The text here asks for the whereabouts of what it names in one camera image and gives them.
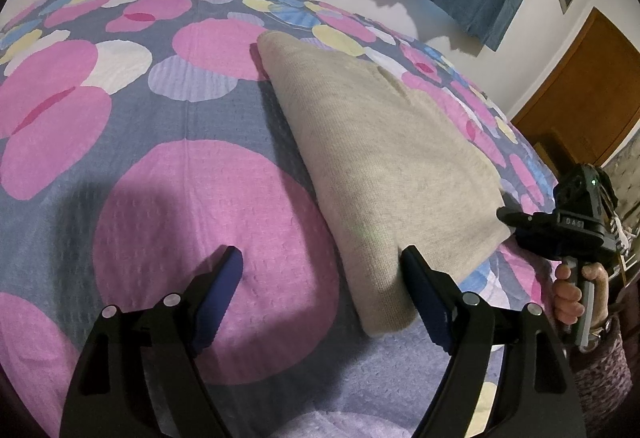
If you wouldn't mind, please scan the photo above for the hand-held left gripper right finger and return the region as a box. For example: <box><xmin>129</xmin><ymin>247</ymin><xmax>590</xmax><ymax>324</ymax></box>
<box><xmin>400</xmin><ymin>245</ymin><xmax>587</xmax><ymax>438</ymax></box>

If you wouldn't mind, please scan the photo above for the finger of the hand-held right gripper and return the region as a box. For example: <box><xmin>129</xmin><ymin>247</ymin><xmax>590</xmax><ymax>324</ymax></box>
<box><xmin>496</xmin><ymin>206</ymin><xmax>557</xmax><ymax>233</ymax></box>

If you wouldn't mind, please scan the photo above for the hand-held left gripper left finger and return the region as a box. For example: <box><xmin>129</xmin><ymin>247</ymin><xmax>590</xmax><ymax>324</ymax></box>
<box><xmin>59</xmin><ymin>245</ymin><xmax>245</xmax><ymax>438</ymax></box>

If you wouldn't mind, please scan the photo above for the beige knit sweater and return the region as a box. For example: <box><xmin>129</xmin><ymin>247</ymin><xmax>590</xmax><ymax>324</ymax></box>
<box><xmin>250</xmin><ymin>30</ymin><xmax>514</xmax><ymax>339</ymax></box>

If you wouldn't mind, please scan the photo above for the person's right forearm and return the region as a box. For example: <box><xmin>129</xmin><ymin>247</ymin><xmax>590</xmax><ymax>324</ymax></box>
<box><xmin>569</xmin><ymin>268</ymin><xmax>637</xmax><ymax>438</ymax></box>

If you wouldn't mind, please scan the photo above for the person's right hand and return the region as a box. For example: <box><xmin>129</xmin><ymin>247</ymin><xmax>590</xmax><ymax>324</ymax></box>
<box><xmin>552</xmin><ymin>262</ymin><xmax>609</xmax><ymax>330</ymax></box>

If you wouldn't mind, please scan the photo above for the wooden door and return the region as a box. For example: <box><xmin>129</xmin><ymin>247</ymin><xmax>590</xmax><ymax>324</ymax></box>
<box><xmin>512</xmin><ymin>8</ymin><xmax>640</xmax><ymax>165</ymax></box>

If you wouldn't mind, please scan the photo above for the polka dot blanket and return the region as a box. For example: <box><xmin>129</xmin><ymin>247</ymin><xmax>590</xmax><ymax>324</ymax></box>
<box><xmin>0</xmin><ymin>0</ymin><xmax>562</xmax><ymax>438</ymax></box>

